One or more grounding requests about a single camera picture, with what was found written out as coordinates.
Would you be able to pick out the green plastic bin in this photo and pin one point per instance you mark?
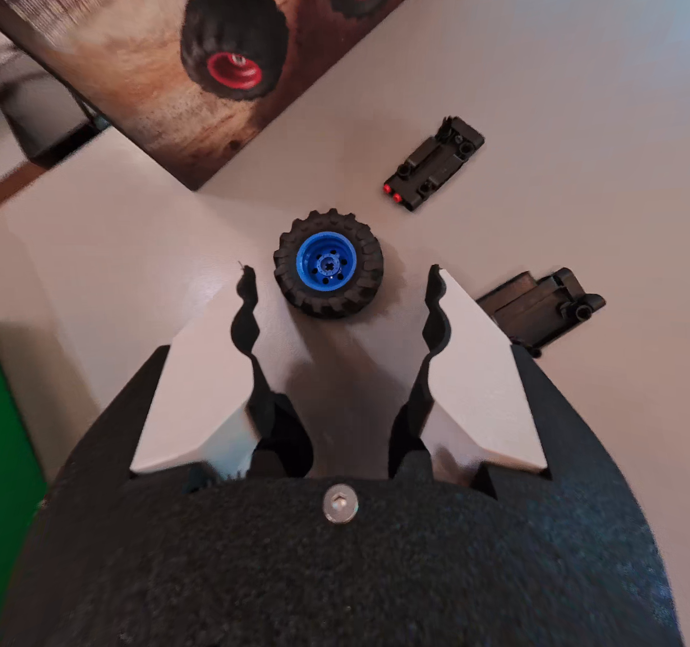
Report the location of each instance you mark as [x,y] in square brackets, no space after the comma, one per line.
[19,469]

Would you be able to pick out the black tyre blue hub wheel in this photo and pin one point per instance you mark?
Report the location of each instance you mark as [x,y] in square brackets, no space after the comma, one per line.
[323,264]

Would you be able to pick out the black brick frame piece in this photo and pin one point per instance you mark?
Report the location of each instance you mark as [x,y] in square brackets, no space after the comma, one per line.
[539,305]

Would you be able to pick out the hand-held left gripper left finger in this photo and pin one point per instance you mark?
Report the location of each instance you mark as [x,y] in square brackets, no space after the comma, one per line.
[199,399]

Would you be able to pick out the red wheeled truck set box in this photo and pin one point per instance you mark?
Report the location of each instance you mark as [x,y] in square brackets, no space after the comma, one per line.
[161,108]

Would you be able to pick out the black brick piece red pins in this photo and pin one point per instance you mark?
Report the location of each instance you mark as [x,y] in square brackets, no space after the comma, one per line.
[431,165]

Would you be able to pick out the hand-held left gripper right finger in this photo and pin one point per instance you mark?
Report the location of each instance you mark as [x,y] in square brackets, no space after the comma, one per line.
[480,388]

